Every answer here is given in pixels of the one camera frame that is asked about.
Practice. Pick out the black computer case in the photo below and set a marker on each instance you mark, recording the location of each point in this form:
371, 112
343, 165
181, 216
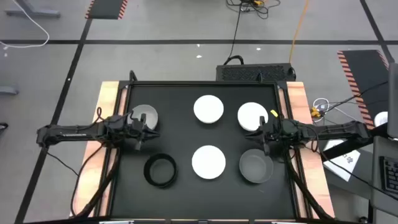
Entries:
255, 73

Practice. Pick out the wooden table side board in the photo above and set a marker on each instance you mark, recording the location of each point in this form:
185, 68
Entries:
321, 193
87, 183

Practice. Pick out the grey monitor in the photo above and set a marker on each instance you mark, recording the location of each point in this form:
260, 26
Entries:
394, 99

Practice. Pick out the grey metal foot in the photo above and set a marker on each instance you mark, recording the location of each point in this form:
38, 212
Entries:
8, 90

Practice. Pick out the small black object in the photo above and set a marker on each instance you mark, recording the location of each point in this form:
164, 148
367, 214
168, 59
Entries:
3, 125

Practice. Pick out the dark grey bowl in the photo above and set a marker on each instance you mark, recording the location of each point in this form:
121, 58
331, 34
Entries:
256, 166

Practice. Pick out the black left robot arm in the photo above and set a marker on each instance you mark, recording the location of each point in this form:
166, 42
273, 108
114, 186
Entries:
73, 134

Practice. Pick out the white cup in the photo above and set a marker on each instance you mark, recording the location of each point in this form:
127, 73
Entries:
382, 119

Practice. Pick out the black bowl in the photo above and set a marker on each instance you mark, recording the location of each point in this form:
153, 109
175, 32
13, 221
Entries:
160, 171

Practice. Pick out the black diagonal bar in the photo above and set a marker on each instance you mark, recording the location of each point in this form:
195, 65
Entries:
345, 146

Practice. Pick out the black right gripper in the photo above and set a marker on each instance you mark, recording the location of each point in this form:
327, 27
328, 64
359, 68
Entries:
273, 130

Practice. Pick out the large white bowl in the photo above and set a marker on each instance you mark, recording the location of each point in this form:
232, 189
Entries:
208, 161

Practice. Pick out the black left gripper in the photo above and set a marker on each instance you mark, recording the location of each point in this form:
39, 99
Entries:
133, 130

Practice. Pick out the light grey bowl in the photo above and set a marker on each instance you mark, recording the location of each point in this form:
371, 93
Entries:
149, 113

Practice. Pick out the yellow tag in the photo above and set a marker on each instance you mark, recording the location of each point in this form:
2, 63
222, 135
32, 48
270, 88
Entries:
274, 113

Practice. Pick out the black keyboard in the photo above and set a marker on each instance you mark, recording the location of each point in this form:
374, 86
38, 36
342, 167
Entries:
390, 174

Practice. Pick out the black hazard-striped floor mat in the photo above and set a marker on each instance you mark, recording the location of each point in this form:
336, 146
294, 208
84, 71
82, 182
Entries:
367, 74
107, 8

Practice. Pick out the white paper sheet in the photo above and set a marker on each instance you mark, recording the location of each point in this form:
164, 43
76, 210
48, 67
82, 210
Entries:
339, 168

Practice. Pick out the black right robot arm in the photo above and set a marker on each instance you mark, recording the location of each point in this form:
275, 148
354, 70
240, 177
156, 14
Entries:
335, 129

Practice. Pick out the grey desk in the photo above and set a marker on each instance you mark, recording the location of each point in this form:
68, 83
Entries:
385, 205

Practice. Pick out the grey metal desk leg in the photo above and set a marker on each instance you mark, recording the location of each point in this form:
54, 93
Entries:
34, 13

